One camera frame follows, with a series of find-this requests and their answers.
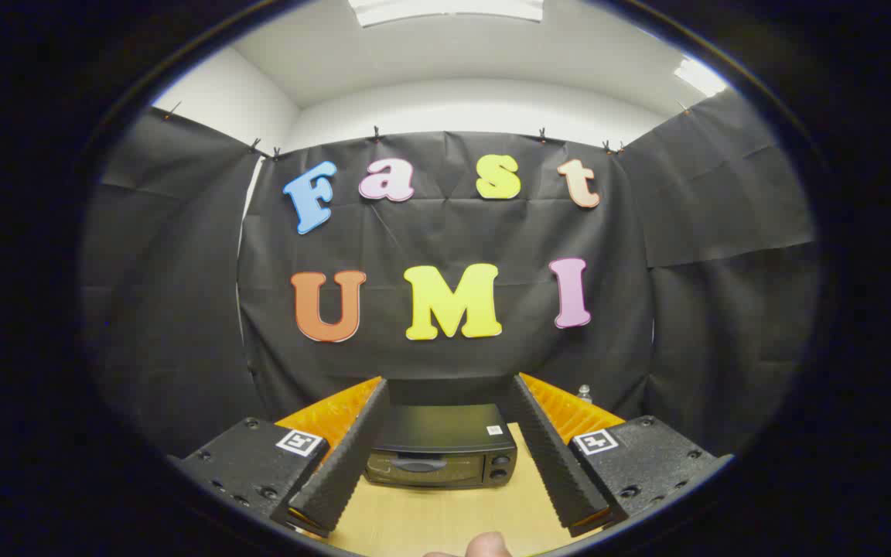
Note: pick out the black toaster oven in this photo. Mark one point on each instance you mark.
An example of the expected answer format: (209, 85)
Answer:
(445, 441)

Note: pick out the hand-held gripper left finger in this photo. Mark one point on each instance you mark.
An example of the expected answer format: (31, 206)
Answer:
(345, 464)

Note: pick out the black backdrop cloth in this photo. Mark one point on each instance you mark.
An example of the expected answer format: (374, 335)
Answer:
(445, 232)

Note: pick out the small ceiling light panel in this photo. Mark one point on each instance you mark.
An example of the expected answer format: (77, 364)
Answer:
(699, 77)

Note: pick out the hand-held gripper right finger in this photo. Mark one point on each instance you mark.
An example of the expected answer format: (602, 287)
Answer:
(558, 464)

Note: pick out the green drink bottle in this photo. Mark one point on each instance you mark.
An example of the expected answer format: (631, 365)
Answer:
(584, 394)

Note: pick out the long ceiling light panel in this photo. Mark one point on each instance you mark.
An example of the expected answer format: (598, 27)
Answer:
(445, 9)

